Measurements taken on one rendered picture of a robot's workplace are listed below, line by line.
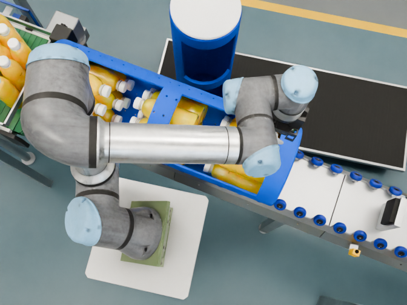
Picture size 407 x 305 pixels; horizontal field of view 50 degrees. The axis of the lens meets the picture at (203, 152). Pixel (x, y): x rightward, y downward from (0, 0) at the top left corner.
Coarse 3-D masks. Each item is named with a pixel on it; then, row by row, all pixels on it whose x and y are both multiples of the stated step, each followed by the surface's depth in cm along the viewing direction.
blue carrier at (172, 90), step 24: (144, 72) 144; (168, 96) 139; (192, 96) 140; (216, 96) 145; (168, 120) 136; (216, 120) 161; (288, 144) 135; (192, 168) 155; (288, 168) 133; (240, 192) 143; (264, 192) 138
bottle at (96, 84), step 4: (92, 76) 144; (96, 76) 146; (92, 80) 143; (96, 80) 144; (100, 80) 145; (92, 84) 143; (96, 84) 143; (100, 84) 144; (104, 84) 145; (92, 88) 143; (96, 88) 143; (100, 88) 144; (96, 92) 144; (100, 92) 144
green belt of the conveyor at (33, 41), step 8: (24, 32) 180; (24, 40) 179; (32, 40) 179; (40, 40) 179; (48, 40) 179; (32, 48) 178; (0, 104) 172; (0, 112) 171; (8, 112) 171; (16, 112) 171; (0, 120) 170; (16, 120) 170; (8, 128) 170; (16, 128) 169
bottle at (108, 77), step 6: (90, 66) 150; (96, 66) 151; (90, 72) 149; (96, 72) 149; (102, 72) 149; (108, 72) 150; (102, 78) 148; (108, 78) 149; (114, 78) 149; (108, 84) 149; (114, 84) 149; (114, 90) 152
